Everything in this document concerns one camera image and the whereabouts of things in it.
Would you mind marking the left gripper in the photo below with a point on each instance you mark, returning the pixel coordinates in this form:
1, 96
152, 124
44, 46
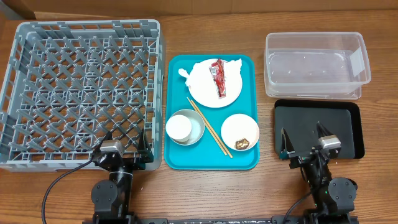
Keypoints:
129, 160

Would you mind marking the clear plastic bin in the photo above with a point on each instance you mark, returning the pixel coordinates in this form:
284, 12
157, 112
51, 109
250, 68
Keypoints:
323, 65

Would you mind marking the wooden chopstick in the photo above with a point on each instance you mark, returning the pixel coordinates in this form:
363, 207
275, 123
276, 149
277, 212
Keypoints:
206, 127
211, 129

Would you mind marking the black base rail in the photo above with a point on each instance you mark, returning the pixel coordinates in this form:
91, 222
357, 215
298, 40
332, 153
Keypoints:
272, 220

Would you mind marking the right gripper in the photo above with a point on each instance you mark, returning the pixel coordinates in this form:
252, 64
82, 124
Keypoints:
285, 147

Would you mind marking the teal plastic tray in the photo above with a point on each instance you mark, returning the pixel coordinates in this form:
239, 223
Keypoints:
210, 152

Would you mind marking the lower wooden chopstick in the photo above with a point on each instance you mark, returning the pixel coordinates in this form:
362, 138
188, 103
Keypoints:
206, 127

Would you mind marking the brown food scrap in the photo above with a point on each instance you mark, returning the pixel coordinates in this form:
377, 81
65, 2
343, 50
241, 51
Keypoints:
242, 144

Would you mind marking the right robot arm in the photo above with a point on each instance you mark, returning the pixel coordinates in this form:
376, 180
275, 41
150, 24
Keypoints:
333, 197

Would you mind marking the upper wooden chopstick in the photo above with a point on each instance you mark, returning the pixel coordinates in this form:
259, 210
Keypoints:
211, 129

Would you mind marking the black rectangular tray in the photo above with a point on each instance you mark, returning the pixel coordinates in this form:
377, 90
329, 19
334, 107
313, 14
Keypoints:
300, 117

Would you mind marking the large white plate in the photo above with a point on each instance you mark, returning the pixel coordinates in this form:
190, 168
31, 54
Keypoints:
209, 97

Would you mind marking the grey dishwasher rack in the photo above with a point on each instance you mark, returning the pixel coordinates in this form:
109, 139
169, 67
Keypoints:
68, 83

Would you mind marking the grey-green bowl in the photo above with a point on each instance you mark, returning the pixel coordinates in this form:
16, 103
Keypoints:
198, 126

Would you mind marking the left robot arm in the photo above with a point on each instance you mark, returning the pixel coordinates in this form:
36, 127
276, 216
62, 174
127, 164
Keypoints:
111, 197

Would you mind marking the pink small bowl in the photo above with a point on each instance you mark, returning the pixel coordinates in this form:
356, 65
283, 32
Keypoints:
239, 126

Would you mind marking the white napkin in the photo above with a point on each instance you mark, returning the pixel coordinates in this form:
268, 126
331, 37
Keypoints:
201, 77

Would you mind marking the red sauce packet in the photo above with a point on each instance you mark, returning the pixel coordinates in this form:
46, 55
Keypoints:
217, 72

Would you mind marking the white cup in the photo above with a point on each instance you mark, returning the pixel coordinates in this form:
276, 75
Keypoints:
179, 128

